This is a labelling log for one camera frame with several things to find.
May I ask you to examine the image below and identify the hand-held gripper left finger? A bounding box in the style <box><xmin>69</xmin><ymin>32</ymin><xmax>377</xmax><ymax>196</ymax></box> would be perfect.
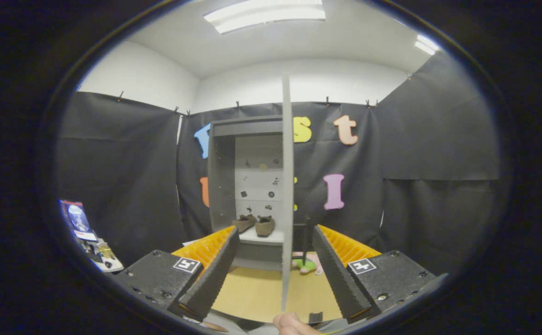
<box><xmin>112</xmin><ymin>225</ymin><xmax>241</xmax><ymax>322</ymax></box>

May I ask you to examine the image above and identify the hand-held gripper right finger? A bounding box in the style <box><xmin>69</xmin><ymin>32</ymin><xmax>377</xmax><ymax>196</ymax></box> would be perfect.
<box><xmin>312</xmin><ymin>224</ymin><xmax>450</xmax><ymax>325</ymax></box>

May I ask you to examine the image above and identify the brown fuzzy shoe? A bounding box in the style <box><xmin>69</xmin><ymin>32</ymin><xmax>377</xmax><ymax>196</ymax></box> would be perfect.
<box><xmin>255</xmin><ymin>215</ymin><xmax>276</xmax><ymax>237</ymax></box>
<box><xmin>232</xmin><ymin>214</ymin><xmax>258</xmax><ymax>234</ymax></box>

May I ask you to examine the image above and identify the grey shoe cabinet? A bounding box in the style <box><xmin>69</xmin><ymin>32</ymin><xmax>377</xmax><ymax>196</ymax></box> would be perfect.
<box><xmin>207</xmin><ymin>115</ymin><xmax>294</xmax><ymax>271</ymax></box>

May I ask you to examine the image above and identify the grey shoe cabinet door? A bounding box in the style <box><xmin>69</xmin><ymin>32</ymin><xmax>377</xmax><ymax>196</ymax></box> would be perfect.
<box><xmin>281</xmin><ymin>74</ymin><xmax>295</xmax><ymax>313</ymax></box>

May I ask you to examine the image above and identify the green and pink plush toy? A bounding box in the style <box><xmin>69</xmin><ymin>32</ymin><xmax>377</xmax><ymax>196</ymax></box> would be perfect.
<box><xmin>292</xmin><ymin>252</ymin><xmax>323</xmax><ymax>276</ymax></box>

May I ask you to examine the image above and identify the cluttered white side table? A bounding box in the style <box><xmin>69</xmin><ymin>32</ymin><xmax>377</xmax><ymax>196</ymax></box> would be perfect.
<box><xmin>81</xmin><ymin>237</ymin><xmax>125</xmax><ymax>273</ymax></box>

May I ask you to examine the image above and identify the black backdrop cloth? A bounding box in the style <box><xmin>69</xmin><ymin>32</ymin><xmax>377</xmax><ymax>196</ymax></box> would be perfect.
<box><xmin>56</xmin><ymin>49</ymin><xmax>506</xmax><ymax>280</ymax></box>

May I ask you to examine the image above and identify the small ceiling light panel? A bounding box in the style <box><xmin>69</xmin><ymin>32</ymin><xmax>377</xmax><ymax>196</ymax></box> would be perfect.
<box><xmin>414</xmin><ymin>34</ymin><xmax>440</xmax><ymax>56</ymax></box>

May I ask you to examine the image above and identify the large ceiling light panel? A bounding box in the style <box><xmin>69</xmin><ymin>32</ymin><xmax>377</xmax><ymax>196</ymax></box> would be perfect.
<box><xmin>203</xmin><ymin>0</ymin><xmax>326</xmax><ymax>34</ymax></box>

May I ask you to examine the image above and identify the colourful wall poster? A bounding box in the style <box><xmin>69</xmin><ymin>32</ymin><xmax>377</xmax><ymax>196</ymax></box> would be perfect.
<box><xmin>60</xmin><ymin>200</ymin><xmax>97</xmax><ymax>241</ymax></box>

